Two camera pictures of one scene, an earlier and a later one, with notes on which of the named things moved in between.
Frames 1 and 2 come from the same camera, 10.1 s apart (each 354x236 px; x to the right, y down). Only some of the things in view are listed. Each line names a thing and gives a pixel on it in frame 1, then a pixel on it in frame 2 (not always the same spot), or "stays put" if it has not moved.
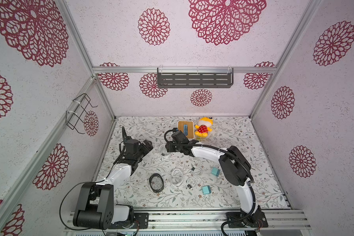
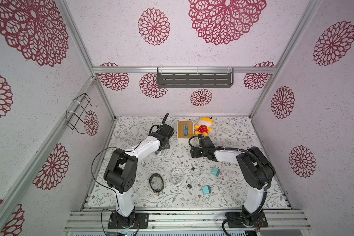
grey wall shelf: (195, 77) stays put
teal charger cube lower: (206, 189) stays put
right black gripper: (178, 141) -> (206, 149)
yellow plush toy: (203, 126) stays put
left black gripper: (145, 149) -> (168, 145)
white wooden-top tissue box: (187, 127) stays put
